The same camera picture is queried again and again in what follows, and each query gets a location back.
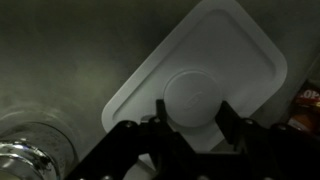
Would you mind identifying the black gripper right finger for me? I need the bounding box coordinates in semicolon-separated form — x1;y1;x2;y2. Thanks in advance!
216;99;320;180

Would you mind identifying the white square container lid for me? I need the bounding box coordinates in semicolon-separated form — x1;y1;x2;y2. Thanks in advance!
100;0;288;172

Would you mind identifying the silver candle tin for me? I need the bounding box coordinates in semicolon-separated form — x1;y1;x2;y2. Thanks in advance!
0;105;80;180

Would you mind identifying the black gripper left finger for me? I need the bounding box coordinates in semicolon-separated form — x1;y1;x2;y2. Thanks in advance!
64;98;201;180

